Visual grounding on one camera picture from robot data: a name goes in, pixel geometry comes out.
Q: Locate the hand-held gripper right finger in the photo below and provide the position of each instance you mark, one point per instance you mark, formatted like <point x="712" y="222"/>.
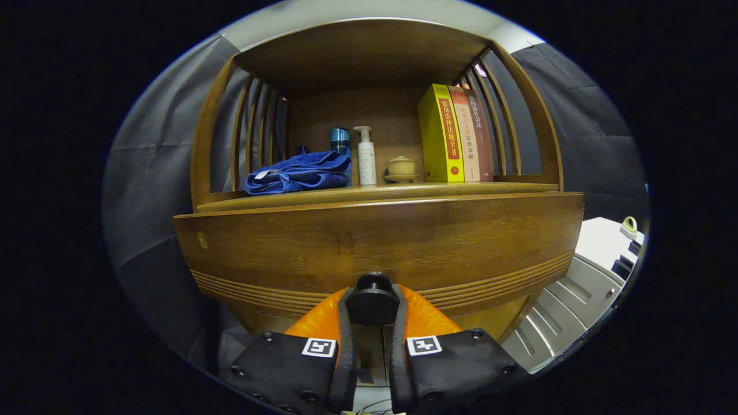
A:
<point x="399" y="369"/>

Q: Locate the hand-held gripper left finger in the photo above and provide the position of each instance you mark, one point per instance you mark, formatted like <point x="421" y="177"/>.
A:
<point x="345" y="369"/>

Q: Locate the wooden drawer with black knob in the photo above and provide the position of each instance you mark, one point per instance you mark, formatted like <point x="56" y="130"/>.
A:
<point x="375" y="242"/>

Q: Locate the wooden countertop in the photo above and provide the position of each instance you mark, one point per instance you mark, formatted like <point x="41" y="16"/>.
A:
<point x="346" y="196"/>

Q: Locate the white side cabinet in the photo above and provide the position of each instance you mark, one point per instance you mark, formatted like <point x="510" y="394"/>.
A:
<point x="599" y="242"/>

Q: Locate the wooden cabinet with slatted sides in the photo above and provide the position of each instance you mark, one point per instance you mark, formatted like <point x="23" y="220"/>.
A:
<point x="357" y="57"/>

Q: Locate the blue folded towel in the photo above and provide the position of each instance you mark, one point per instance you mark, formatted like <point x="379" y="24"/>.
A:
<point x="300" y="173"/>

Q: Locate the beige lidded teacup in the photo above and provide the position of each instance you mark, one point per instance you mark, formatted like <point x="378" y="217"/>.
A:
<point x="400" y="167"/>

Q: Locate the white pump bottle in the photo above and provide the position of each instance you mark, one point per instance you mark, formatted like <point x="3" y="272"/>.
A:
<point x="367" y="164"/>

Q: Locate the teal blue bottle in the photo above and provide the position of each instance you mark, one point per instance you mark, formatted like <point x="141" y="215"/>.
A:
<point x="340" y="141"/>

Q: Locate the yellow book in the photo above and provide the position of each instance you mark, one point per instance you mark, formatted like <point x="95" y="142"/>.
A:
<point x="429" y="138"/>

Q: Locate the orange and cream book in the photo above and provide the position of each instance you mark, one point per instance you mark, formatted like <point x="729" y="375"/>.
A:
<point x="468" y="138"/>

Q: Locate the small yellow-green tape dispenser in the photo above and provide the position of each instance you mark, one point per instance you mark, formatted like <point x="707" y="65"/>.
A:
<point x="628" y="227"/>

